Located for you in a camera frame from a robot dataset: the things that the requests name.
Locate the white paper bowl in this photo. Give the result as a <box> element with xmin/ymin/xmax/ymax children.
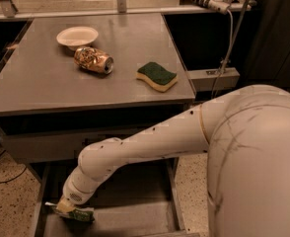
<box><xmin>56</xmin><ymin>27</ymin><xmax>99</xmax><ymax>50</ymax></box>

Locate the green jalapeno chip bag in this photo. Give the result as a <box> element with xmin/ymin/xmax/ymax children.
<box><xmin>45</xmin><ymin>201</ymin><xmax>95</xmax><ymax>222</ymax></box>

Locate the open grey lower drawer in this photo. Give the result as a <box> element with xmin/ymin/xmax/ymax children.
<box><xmin>31</xmin><ymin>160</ymin><xmax>200</xmax><ymax>237</ymax></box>

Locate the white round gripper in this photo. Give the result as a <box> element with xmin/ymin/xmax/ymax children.
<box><xmin>56</xmin><ymin>176</ymin><xmax>93</xmax><ymax>213</ymax></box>

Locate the grey drawer cabinet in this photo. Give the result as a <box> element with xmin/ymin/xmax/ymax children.
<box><xmin>0</xmin><ymin>13</ymin><xmax>194</xmax><ymax>237</ymax></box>

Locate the black side cabinet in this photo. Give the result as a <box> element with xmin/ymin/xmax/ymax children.
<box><xmin>238</xmin><ymin>0</ymin><xmax>290</xmax><ymax>92</ymax></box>

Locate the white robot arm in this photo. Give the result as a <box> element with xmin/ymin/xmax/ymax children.
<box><xmin>57</xmin><ymin>85</ymin><xmax>290</xmax><ymax>237</ymax></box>

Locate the white cable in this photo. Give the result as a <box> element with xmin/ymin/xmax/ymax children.
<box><xmin>210</xmin><ymin>8</ymin><xmax>234</xmax><ymax>100</ymax></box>

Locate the grey metal bracket block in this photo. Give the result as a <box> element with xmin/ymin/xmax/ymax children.
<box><xmin>187</xmin><ymin>67</ymin><xmax>240</xmax><ymax>92</ymax></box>

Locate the grey upper drawer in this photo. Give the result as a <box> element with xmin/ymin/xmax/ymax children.
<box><xmin>0</xmin><ymin>121</ymin><xmax>188</xmax><ymax>165</ymax></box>

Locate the green and yellow sponge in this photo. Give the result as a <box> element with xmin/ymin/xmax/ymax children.
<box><xmin>136</xmin><ymin>62</ymin><xmax>178</xmax><ymax>93</ymax></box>

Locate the white cable plug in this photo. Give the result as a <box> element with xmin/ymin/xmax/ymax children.
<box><xmin>208</xmin><ymin>0</ymin><xmax>230</xmax><ymax>15</ymax></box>

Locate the metal frame rail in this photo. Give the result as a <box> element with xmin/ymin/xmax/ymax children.
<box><xmin>0</xmin><ymin>0</ymin><xmax>257</xmax><ymax>22</ymax></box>

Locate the black floor cable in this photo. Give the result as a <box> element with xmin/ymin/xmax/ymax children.
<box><xmin>0</xmin><ymin>149</ymin><xmax>28</xmax><ymax>185</ymax></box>

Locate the crushed gold soda can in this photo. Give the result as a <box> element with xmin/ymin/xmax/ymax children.
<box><xmin>74</xmin><ymin>47</ymin><xmax>114</xmax><ymax>74</ymax></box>

